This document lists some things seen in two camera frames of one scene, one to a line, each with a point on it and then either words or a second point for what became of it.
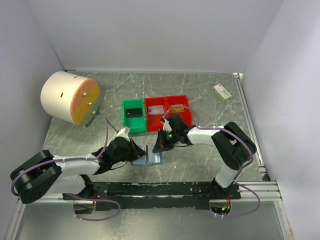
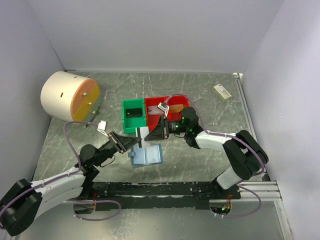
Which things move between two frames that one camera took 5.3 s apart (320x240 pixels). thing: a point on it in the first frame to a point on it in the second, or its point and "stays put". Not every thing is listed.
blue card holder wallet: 154,158 stays put
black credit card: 134,112 stays put
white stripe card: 152,157 to 141,132
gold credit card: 177,109 stays put
